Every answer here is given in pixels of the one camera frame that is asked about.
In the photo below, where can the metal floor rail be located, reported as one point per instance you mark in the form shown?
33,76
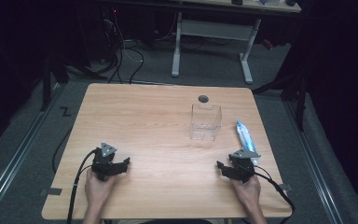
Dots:
315,168
15,158

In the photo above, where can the black metal stand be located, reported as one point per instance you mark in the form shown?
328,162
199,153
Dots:
293,90
46,84

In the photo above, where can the blue white toothpaste tube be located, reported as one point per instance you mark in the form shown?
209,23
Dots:
245,138

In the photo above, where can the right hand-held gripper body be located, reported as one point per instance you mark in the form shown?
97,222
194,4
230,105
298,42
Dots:
244,166

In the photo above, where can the grey tape strip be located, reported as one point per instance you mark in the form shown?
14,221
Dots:
51,191
284,187

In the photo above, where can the person's left hand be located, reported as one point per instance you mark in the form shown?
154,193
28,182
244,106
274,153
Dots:
97,189

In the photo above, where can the clear plastic container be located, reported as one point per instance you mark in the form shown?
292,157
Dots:
205,123

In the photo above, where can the red object under desk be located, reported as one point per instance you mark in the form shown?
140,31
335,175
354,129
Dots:
267,44

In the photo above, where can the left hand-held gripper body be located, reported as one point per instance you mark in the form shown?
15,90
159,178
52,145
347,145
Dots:
103,161

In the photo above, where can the person's right hand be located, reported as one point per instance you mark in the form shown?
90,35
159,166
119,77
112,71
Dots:
247,193

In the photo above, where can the white frame desk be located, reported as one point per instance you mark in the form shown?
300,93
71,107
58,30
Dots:
213,29

